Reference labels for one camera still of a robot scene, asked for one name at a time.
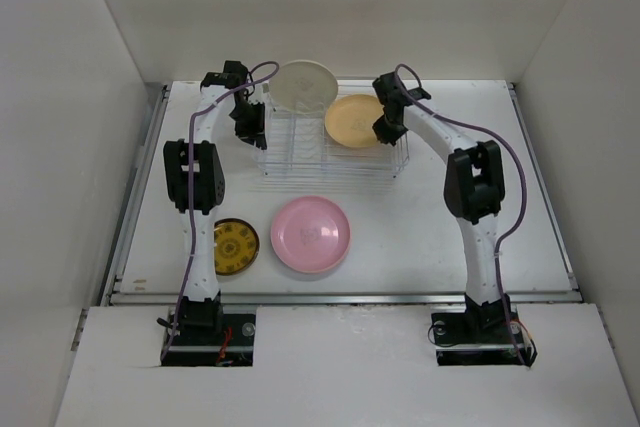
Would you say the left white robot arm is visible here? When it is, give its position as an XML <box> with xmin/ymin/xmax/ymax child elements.
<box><xmin>163</xmin><ymin>60</ymin><xmax>267</xmax><ymax>303</ymax></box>

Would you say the cream white plate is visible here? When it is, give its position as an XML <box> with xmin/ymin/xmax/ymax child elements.
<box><xmin>269</xmin><ymin>60</ymin><xmax>338</xmax><ymax>113</ymax></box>

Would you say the small yellow patterned plate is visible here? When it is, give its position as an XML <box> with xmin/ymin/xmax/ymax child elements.
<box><xmin>214</xmin><ymin>218</ymin><xmax>260</xmax><ymax>276</ymax></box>

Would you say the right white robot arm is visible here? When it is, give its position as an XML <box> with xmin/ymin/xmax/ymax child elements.
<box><xmin>372</xmin><ymin>73</ymin><xmax>505</xmax><ymax>341</ymax></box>

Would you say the pink plastic plate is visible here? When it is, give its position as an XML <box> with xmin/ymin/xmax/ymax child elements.
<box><xmin>270</xmin><ymin>195</ymin><xmax>351</xmax><ymax>275</ymax></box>

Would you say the aluminium table frame rail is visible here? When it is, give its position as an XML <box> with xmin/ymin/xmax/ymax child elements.
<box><xmin>69</xmin><ymin>80</ymin><xmax>616</xmax><ymax>353</ymax></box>

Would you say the tan plastic plate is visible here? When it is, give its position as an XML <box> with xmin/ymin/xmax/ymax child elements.
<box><xmin>324</xmin><ymin>94</ymin><xmax>383</xmax><ymax>149</ymax></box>

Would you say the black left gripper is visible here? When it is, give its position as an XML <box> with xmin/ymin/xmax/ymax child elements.
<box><xmin>228</xmin><ymin>101</ymin><xmax>266</xmax><ymax>150</ymax></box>

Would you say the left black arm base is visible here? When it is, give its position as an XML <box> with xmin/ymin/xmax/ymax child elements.
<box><xmin>156</xmin><ymin>298</ymin><xmax>257</xmax><ymax>368</ymax></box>

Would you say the white wire dish rack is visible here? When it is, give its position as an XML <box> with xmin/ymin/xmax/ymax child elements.
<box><xmin>255</xmin><ymin>81</ymin><xmax>409</xmax><ymax>181</ymax></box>

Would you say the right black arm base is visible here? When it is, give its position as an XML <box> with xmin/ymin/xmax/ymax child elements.
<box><xmin>429</xmin><ymin>297</ymin><xmax>538</xmax><ymax>368</ymax></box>

